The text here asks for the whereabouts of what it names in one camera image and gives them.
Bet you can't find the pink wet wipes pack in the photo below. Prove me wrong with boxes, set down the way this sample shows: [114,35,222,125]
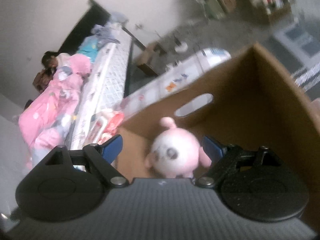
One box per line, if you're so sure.
[85,110,124,145]

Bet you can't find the pink grey duvet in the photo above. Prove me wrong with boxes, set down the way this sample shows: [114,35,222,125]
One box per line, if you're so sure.
[18,54,92,168]

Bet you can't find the brown cardboard box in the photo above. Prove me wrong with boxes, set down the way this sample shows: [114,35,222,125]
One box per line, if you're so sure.
[117,44,319,229]

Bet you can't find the cardboard boxes in corner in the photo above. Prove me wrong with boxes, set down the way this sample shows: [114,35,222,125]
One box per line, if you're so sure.
[203,0,236,20]

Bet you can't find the pink round plush doll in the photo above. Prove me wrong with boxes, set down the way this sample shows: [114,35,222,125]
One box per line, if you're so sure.
[144,117,212,178]

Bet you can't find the black headboard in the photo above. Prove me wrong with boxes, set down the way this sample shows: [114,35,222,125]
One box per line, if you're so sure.
[58,0,111,55]

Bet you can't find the person lying in bed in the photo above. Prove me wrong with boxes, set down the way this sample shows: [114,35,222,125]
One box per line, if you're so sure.
[41,51,71,76]

